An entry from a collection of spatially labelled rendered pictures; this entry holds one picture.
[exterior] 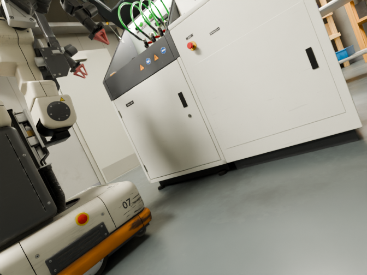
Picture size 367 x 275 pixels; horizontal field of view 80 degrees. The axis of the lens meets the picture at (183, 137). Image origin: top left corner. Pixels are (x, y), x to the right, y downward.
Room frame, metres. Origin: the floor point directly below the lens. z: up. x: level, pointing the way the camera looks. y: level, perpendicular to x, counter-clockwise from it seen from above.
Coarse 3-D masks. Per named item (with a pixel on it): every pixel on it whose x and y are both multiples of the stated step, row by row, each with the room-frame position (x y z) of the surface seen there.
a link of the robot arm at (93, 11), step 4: (68, 0) 1.16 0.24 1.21; (72, 0) 1.17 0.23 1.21; (72, 4) 1.17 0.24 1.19; (76, 4) 1.18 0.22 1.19; (80, 4) 1.21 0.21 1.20; (84, 4) 1.23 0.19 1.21; (88, 4) 1.25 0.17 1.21; (92, 4) 1.25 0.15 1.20; (76, 8) 1.19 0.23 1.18; (80, 8) 1.23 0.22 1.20; (88, 8) 1.23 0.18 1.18; (92, 8) 1.24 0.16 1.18; (96, 8) 1.26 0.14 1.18; (92, 12) 1.24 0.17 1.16; (96, 12) 1.27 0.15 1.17; (72, 16) 1.23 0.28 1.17; (92, 16) 1.26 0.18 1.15
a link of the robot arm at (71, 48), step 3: (54, 42) 1.49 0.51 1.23; (54, 45) 1.49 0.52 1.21; (57, 45) 1.50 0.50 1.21; (66, 45) 1.56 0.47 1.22; (69, 45) 1.57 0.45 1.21; (72, 45) 1.58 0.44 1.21; (66, 48) 1.55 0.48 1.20; (69, 48) 1.56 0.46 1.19; (72, 48) 1.57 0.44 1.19; (75, 48) 1.58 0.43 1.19; (69, 51) 1.55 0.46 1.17; (72, 51) 1.56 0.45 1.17; (75, 51) 1.58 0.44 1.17; (72, 54) 1.57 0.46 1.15
